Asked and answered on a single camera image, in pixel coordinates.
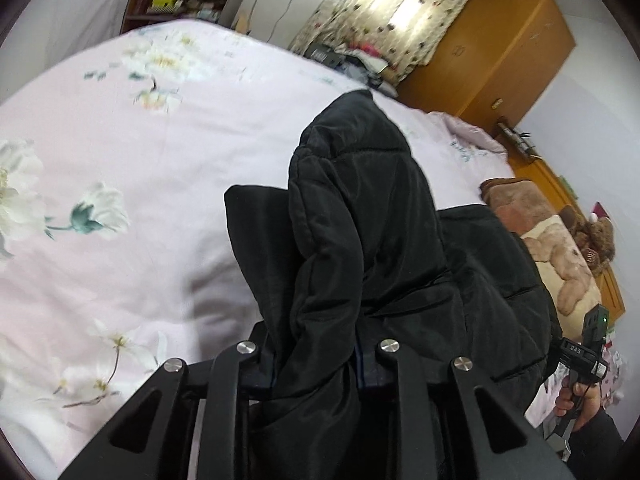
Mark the dark wooden shelf unit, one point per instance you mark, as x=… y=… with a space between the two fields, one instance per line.
x=141 y=13

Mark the brown bear print blanket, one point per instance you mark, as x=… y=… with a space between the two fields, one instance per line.
x=524 y=210

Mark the black puffer jacket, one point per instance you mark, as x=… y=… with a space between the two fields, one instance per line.
x=354 y=251

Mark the orange wooden wardrobe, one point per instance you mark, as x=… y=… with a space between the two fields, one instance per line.
x=494 y=62

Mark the pink floral bed cover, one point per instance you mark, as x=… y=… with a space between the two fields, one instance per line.
x=115 y=255

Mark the clothes pile by window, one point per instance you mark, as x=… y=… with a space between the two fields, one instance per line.
x=355 y=64

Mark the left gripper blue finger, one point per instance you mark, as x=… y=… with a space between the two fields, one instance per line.
x=364 y=365

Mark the heart pattern curtain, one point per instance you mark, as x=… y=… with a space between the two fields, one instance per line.
x=405 y=33

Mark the brown teddy bear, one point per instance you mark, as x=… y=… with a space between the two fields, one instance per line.
x=594 y=237

